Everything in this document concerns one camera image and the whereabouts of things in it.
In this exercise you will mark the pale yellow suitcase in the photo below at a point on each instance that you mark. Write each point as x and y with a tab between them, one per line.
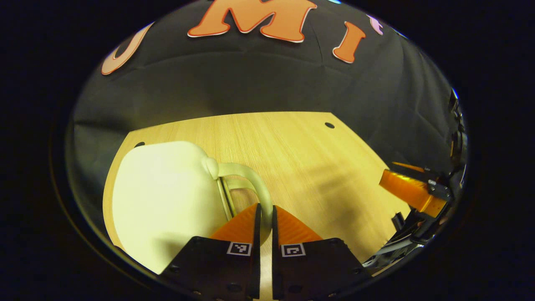
167	200

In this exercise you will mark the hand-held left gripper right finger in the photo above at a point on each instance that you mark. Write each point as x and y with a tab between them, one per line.
276	271

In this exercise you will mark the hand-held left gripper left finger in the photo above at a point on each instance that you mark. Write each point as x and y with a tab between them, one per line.
256	267

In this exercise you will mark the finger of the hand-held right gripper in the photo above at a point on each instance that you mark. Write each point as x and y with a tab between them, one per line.
418	172
409	190

